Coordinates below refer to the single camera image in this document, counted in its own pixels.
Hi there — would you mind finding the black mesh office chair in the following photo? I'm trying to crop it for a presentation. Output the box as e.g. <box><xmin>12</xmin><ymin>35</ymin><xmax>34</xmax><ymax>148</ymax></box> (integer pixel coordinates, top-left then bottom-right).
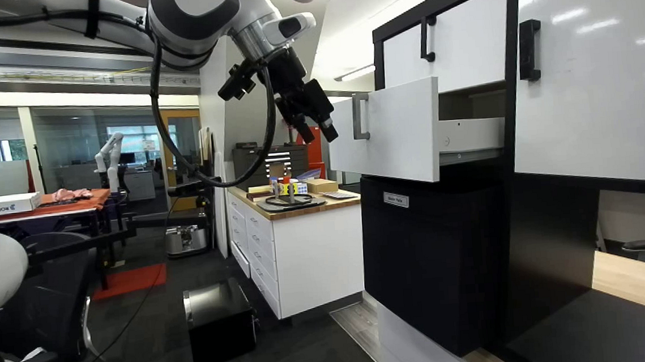
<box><xmin>0</xmin><ymin>227</ymin><xmax>110</xmax><ymax>362</ymax></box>

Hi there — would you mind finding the small white cabinet door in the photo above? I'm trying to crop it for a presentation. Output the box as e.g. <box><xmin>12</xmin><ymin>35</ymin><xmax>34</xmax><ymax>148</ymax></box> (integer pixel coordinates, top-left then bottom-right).
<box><xmin>378</xmin><ymin>0</ymin><xmax>515</xmax><ymax>98</ymax></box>

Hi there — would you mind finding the black and white cabinet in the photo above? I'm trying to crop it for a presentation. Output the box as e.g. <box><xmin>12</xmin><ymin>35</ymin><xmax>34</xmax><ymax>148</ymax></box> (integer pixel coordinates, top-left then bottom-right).
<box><xmin>318</xmin><ymin>0</ymin><xmax>645</xmax><ymax>362</ymax></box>

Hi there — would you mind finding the colourful toy set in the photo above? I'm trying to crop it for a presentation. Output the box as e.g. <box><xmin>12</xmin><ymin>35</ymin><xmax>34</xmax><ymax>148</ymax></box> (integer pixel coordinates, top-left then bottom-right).
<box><xmin>268</xmin><ymin>172</ymin><xmax>309</xmax><ymax>200</ymax></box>

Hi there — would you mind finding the thick black door handle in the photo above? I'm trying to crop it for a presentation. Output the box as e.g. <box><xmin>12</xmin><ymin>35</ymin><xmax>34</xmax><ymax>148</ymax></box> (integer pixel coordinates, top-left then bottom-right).
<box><xmin>516</xmin><ymin>18</ymin><xmax>545</xmax><ymax>83</ymax></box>

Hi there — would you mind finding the camera on mount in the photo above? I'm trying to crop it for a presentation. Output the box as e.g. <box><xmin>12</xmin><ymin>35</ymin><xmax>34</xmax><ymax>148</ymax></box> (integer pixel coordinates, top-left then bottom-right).
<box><xmin>166</xmin><ymin>175</ymin><xmax>225</xmax><ymax>200</ymax></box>

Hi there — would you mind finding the large white cabinet door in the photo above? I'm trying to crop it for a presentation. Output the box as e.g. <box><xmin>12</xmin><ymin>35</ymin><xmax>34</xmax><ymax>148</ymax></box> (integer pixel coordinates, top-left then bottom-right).
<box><xmin>503</xmin><ymin>0</ymin><xmax>645</xmax><ymax>195</ymax></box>

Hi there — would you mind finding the flat white box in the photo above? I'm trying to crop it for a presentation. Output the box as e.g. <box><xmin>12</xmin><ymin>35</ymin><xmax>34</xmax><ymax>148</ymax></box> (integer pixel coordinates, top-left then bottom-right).
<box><xmin>0</xmin><ymin>191</ymin><xmax>44</xmax><ymax>218</ymax></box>

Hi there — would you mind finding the silver toaster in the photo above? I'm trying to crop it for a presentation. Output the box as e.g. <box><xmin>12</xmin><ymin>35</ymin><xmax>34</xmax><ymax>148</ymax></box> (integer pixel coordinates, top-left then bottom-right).
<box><xmin>164</xmin><ymin>223</ymin><xmax>210</xmax><ymax>258</ymax></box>

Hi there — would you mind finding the black tool chest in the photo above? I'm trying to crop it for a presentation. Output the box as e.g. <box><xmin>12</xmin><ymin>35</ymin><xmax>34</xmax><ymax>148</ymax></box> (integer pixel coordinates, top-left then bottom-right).
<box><xmin>232</xmin><ymin>138</ymin><xmax>311</xmax><ymax>191</ymax></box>

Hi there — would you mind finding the thin black door handle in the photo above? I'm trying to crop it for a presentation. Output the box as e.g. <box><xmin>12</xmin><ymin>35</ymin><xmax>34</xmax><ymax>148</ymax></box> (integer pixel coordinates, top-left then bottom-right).
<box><xmin>417</xmin><ymin>15</ymin><xmax>440</xmax><ymax>63</ymax></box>

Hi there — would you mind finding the black cabinet door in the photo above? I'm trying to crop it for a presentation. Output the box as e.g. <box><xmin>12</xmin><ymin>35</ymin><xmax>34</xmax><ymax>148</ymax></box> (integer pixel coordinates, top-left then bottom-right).
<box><xmin>357</xmin><ymin>165</ymin><xmax>518</xmax><ymax>362</ymax></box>

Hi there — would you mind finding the cardboard box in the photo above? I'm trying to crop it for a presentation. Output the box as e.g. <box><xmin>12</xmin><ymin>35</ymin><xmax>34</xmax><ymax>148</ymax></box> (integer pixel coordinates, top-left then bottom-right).
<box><xmin>305</xmin><ymin>177</ymin><xmax>340</xmax><ymax>195</ymax></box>

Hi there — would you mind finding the black bin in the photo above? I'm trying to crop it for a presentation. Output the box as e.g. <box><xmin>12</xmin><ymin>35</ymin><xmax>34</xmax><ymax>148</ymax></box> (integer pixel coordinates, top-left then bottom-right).
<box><xmin>181</xmin><ymin>275</ymin><xmax>260</xmax><ymax>362</ymax></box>

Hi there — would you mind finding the table with orange cloth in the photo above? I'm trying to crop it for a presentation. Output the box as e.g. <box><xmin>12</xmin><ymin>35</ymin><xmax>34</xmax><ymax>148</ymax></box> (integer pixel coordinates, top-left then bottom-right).
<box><xmin>0</xmin><ymin>186</ymin><xmax>132</xmax><ymax>298</ymax></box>

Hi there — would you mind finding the pink cloth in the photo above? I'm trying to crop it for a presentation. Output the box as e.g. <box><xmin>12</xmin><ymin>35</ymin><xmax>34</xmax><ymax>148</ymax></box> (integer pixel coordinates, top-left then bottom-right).
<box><xmin>52</xmin><ymin>186</ymin><xmax>93</xmax><ymax>203</ymax></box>

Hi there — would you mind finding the black round tray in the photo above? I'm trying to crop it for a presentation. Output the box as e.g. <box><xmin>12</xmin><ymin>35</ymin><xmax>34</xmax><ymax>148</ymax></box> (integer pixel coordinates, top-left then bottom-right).
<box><xmin>255</xmin><ymin>191</ymin><xmax>327</xmax><ymax>214</ymax></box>

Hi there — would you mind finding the window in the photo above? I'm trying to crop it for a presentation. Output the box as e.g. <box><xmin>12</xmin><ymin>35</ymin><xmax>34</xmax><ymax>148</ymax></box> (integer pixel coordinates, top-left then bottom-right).
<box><xmin>105</xmin><ymin>121</ymin><xmax>180</xmax><ymax>158</ymax></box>

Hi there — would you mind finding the white cabinet with wooden top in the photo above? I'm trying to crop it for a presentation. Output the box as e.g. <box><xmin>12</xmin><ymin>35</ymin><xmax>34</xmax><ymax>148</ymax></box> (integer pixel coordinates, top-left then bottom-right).
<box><xmin>225</xmin><ymin>177</ymin><xmax>370</xmax><ymax>324</ymax></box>

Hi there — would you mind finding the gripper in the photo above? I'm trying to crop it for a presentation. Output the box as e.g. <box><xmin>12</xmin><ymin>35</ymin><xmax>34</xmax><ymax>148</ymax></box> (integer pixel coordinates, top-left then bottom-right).
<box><xmin>260</xmin><ymin>44</ymin><xmax>340</xmax><ymax>148</ymax></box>

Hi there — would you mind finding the red cabinet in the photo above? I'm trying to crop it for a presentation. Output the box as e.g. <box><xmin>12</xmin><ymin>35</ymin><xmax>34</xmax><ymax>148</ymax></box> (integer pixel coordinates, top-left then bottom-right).
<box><xmin>296</xmin><ymin>124</ymin><xmax>328</xmax><ymax>181</ymax></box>

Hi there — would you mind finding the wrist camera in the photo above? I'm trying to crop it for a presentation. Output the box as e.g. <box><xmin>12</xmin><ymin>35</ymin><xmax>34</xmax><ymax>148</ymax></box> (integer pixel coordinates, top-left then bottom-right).
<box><xmin>215</xmin><ymin>57</ymin><xmax>264</xmax><ymax>103</ymax></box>

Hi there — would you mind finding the wooden door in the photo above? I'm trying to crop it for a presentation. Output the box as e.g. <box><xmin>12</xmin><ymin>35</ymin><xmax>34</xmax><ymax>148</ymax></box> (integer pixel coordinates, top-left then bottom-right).
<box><xmin>159</xmin><ymin>107</ymin><xmax>208</xmax><ymax>213</ymax></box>

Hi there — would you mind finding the white drawer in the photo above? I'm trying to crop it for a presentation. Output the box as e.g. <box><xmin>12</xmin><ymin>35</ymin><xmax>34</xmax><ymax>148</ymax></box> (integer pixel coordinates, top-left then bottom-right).
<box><xmin>324</xmin><ymin>72</ymin><xmax>510</xmax><ymax>190</ymax></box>

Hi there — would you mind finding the red floor mat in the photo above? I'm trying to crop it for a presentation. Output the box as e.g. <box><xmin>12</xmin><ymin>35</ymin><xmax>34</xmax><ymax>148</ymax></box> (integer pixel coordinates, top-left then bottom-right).
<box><xmin>91</xmin><ymin>262</ymin><xmax>169</xmax><ymax>302</ymax></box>

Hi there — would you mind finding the silver drawer handle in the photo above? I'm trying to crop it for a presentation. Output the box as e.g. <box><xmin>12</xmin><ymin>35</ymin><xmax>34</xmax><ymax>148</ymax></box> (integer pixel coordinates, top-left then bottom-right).
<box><xmin>350</xmin><ymin>92</ymin><xmax>373</xmax><ymax>141</ymax></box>

